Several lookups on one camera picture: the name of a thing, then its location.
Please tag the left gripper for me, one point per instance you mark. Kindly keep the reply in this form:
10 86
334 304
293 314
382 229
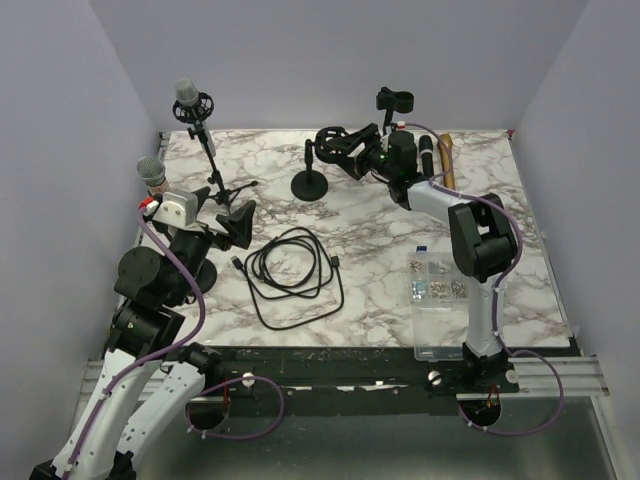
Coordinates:
240 223

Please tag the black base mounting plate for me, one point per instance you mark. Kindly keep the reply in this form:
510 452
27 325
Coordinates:
266 396

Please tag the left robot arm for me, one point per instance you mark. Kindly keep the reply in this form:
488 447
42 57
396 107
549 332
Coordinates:
149 372

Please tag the black clip microphone stand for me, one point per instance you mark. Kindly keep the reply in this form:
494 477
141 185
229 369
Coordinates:
392 102

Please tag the clear plastic screw box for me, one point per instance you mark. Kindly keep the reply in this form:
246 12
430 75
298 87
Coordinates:
439 305

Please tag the black microphone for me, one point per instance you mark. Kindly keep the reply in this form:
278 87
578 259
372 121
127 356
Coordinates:
425 154

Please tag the black round base stand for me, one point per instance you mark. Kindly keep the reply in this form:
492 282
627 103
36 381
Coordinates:
191 248

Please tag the gold microphone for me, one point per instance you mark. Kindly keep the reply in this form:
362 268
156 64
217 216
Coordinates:
447 155

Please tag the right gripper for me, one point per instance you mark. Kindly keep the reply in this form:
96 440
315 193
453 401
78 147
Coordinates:
371 138

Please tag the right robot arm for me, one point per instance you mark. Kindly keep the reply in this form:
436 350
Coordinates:
483 244

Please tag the black tripod shock mount stand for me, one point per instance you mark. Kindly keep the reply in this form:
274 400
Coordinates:
225 196

